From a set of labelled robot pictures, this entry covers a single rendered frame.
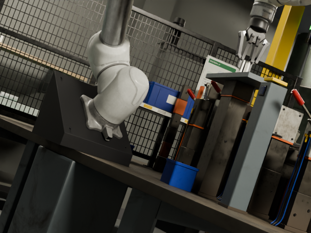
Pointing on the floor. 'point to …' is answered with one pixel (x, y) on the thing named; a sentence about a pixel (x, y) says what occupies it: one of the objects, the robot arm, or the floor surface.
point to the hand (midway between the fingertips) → (242, 70)
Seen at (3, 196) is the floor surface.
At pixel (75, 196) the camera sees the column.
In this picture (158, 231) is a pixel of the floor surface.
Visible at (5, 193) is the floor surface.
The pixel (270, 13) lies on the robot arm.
